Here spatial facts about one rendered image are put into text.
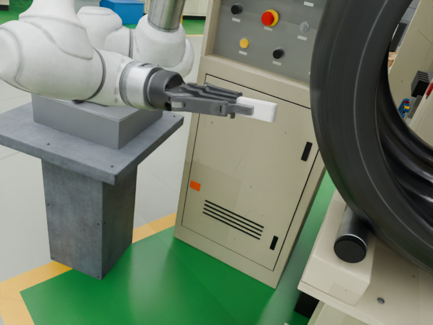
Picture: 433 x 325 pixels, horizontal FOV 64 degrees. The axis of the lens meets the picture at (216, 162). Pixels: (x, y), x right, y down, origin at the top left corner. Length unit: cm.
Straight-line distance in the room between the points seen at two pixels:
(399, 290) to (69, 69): 65
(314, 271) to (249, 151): 82
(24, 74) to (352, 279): 57
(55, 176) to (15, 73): 81
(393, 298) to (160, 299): 105
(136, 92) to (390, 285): 56
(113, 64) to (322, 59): 40
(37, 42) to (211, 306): 122
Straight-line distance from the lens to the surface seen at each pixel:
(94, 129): 115
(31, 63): 59
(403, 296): 69
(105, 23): 116
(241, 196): 144
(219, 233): 160
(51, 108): 123
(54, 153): 112
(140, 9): 630
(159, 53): 115
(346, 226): 56
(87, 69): 65
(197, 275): 163
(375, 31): 43
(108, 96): 71
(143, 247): 172
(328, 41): 46
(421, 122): 85
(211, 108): 60
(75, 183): 133
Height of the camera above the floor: 123
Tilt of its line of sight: 31 degrees down
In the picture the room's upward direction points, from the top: 12 degrees clockwise
